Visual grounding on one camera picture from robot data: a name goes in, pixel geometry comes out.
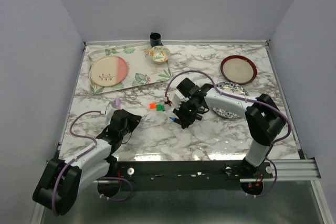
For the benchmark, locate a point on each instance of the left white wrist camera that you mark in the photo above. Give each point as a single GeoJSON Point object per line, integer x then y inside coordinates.
{"type": "Point", "coordinates": [110, 109]}

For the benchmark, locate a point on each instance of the green highlighter cap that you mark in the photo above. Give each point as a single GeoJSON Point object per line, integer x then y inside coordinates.
{"type": "Point", "coordinates": [158, 107]}

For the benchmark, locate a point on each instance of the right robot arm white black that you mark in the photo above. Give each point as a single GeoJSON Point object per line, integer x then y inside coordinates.
{"type": "Point", "coordinates": [265, 121]}

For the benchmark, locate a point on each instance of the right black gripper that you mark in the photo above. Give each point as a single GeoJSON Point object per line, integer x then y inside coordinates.
{"type": "Point", "coordinates": [185, 120]}

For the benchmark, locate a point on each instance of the orange highlighter cap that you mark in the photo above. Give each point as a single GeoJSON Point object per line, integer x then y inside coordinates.
{"type": "Point", "coordinates": [152, 105]}

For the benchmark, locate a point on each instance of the floral leaf serving tray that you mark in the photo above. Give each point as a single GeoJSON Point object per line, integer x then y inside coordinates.
{"type": "Point", "coordinates": [141, 69]}

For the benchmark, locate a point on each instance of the pink cream round plate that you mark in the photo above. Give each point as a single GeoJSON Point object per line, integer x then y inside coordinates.
{"type": "Point", "coordinates": [109, 71]}

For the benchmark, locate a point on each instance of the purple capped highlighter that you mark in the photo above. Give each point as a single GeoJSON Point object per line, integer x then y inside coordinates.
{"type": "Point", "coordinates": [118, 103]}

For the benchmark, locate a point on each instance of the dark blue mug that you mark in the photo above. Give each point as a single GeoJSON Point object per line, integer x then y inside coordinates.
{"type": "Point", "coordinates": [155, 39]}

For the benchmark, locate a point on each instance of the red rimmed beige plate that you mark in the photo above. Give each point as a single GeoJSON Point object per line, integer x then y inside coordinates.
{"type": "Point", "coordinates": [238, 69]}

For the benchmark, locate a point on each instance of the floral ceramic bowl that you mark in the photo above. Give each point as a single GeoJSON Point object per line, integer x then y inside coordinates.
{"type": "Point", "coordinates": [159, 54]}

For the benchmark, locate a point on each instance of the blue capped black highlighter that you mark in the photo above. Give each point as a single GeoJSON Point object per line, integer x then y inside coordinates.
{"type": "Point", "coordinates": [175, 120]}

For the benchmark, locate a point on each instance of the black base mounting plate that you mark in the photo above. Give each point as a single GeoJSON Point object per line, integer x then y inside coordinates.
{"type": "Point", "coordinates": [188, 175]}

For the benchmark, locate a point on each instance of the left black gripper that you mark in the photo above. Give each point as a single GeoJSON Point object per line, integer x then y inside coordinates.
{"type": "Point", "coordinates": [134, 120]}

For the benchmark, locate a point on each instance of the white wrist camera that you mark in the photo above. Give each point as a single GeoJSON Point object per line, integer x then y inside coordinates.
{"type": "Point", "coordinates": [110, 109]}
{"type": "Point", "coordinates": [174, 101]}

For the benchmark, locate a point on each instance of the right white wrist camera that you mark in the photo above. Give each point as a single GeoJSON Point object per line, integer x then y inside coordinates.
{"type": "Point", "coordinates": [174, 101]}

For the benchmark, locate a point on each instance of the aluminium frame rail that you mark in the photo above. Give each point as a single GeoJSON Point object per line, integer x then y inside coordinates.
{"type": "Point", "coordinates": [297, 169]}

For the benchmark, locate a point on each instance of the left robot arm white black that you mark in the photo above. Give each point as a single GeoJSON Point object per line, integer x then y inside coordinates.
{"type": "Point", "coordinates": [63, 179]}

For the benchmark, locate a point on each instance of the orange capped black highlighter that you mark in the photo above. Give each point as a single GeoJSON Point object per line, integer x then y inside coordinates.
{"type": "Point", "coordinates": [198, 116]}

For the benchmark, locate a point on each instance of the blue floral white plate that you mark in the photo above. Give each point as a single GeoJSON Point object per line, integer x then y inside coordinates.
{"type": "Point", "coordinates": [235, 89]}

